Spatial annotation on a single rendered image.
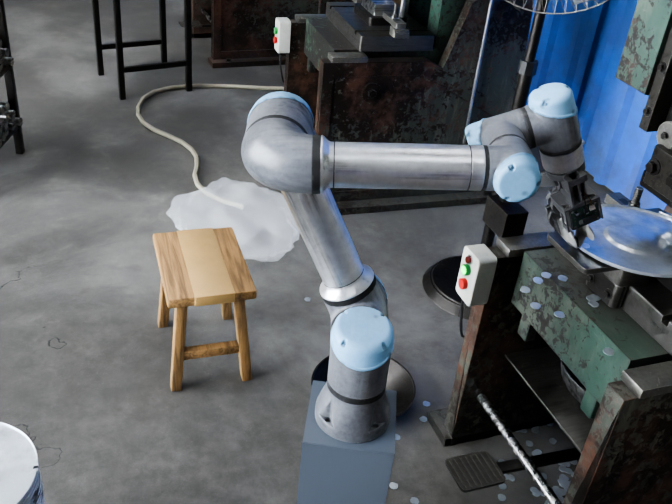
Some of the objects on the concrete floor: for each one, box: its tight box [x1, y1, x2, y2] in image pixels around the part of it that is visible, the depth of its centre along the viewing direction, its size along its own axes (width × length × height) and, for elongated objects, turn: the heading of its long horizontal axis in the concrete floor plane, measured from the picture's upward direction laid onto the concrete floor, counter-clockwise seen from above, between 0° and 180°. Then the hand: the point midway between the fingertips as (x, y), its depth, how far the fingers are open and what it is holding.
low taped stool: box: [153, 227, 257, 391], centre depth 227 cm, size 34×24×34 cm
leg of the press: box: [427, 205, 672, 447], centre depth 206 cm, size 92×12×90 cm, turn 102°
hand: (575, 240), depth 154 cm, fingers closed
